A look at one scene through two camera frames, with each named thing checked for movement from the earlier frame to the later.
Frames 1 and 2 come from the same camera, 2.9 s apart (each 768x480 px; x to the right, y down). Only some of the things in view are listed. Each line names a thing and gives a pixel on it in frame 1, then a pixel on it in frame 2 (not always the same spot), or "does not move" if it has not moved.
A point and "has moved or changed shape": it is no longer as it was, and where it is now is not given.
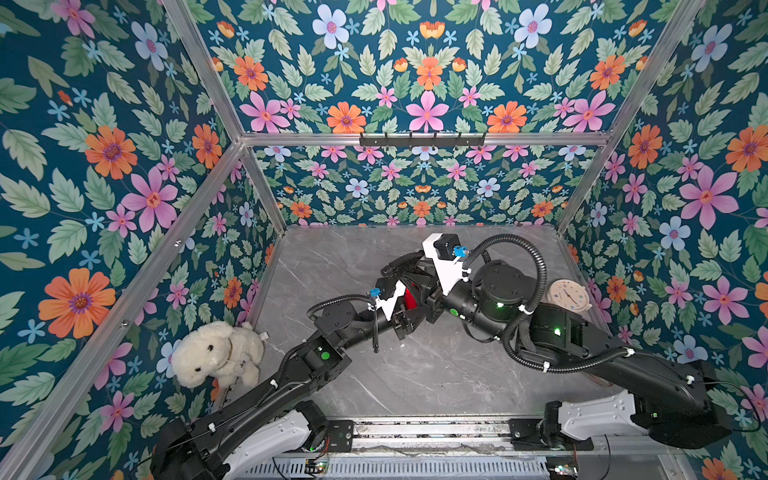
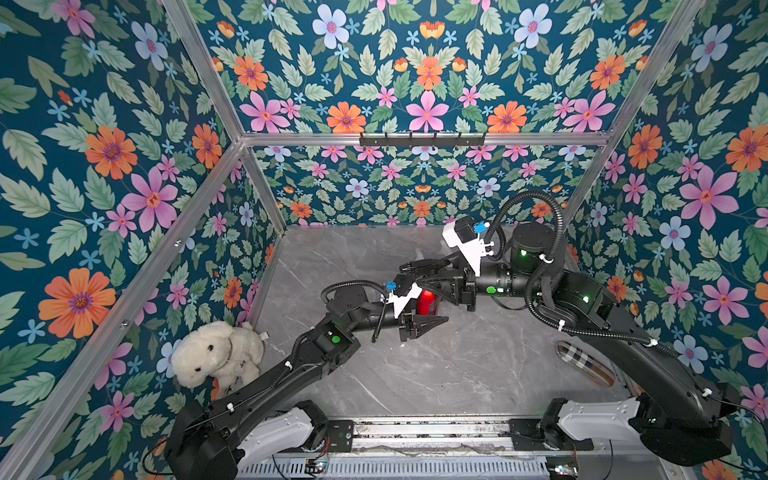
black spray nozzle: [402, 261] has moved or changed shape
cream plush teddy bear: [217, 353] does not move
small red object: [409, 300] has moved or changed shape
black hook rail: [422, 141] does not move
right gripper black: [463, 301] → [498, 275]
